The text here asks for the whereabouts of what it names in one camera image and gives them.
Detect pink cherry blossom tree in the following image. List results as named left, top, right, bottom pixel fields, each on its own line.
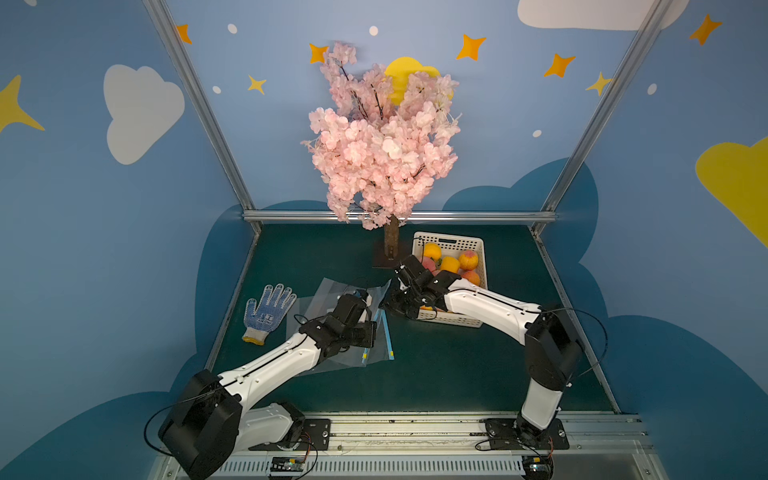
left=305, top=43, right=460, bottom=261

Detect blue dotted work glove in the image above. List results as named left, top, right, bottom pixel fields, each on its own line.
left=242, top=283, right=297, bottom=345

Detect yellow peach red spot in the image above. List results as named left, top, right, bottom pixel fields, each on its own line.
left=440, top=256, right=461, bottom=274

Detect clear zip-top bag blue zipper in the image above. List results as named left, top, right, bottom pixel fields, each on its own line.
left=333, top=281, right=391, bottom=368

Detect yellow peach far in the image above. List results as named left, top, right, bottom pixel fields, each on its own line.
left=422, top=242, right=442, bottom=262

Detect horizontal aluminium frame rail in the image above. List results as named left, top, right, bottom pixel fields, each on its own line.
left=242, top=209, right=557, bottom=226

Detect left aluminium corner post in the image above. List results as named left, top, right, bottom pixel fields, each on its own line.
left=143, top=0, right=262, bottom=237

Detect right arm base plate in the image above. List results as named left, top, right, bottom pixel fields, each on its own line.
left=482, top=418, right=570, bottom=452

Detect small yellow-red peach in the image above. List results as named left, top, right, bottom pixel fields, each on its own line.
left=458, top=250, right=479, bottom=271

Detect aluminium corner post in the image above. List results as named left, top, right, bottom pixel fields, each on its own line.
left=541, top=0, right=673, bottom=217
left=143, top=0, right=262, bottom=237

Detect left green circuit board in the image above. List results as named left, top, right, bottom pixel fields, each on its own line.
left=269, top=457, right=306, bottom=476

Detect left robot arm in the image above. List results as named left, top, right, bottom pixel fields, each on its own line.
left=158, top=290, right=376, bottom=479

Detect white perforated plastic basket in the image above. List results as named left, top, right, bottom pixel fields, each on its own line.
left=411, top=231, right=488, bottom=328

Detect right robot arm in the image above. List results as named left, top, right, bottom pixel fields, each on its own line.
left=381, top=255, right=584, bottom=442

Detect pink peach upper left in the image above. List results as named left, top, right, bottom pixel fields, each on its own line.
left=421, top=257, right=439, bottom=275

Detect orange-pink cracked peach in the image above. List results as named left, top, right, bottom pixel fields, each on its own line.
left=462, top=270, right=482, bottom=286

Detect right aluminium corner post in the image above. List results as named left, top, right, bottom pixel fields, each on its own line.
left=541, top=0, right=673, bottom=217

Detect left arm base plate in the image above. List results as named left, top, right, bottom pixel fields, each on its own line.
left=248, top=418, right=332, bottom=452

